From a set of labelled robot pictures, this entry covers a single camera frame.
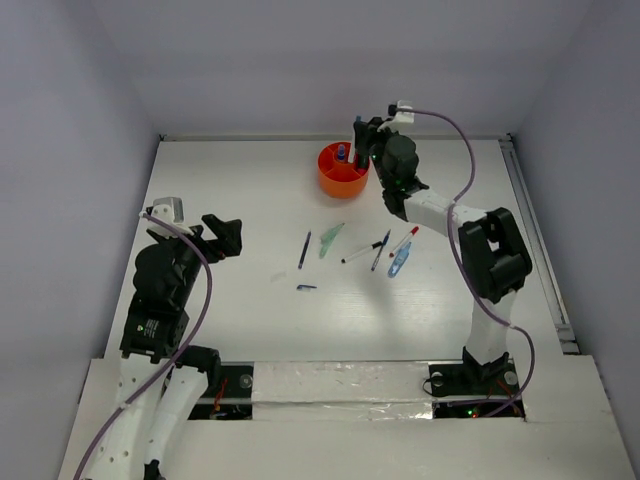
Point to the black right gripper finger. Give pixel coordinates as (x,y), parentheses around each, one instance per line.
(373,137)
(358,146)

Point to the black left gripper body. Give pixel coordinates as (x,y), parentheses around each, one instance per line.
(189,253)

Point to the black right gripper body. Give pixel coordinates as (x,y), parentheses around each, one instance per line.
(384,174)

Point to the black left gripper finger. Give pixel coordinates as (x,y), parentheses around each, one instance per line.
(229,237)
(220,227)

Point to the red-capped white marker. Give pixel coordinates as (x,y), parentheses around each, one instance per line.
(403,241)

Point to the blue ballpoint pen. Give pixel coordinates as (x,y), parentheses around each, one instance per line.
(380,250)

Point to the black-capped white marker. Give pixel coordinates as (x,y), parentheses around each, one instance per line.
(361,252)

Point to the blue translucent utility knife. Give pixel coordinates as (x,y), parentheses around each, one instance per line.
(399,260)

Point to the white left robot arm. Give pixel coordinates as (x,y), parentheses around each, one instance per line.
(162,373)

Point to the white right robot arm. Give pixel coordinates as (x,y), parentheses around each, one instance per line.
(487,246)

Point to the orange round organizer container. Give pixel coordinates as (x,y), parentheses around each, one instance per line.
(336,179)

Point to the purple gel pen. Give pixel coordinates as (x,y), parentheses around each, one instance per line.
(304,250)

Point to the green translucent utility knife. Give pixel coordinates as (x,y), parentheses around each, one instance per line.
(327,239)

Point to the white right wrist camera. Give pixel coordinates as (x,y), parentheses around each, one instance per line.
(400,115)

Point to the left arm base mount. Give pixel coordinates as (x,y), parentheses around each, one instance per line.
(231,398)

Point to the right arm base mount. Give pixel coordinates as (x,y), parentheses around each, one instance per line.
(467,389)

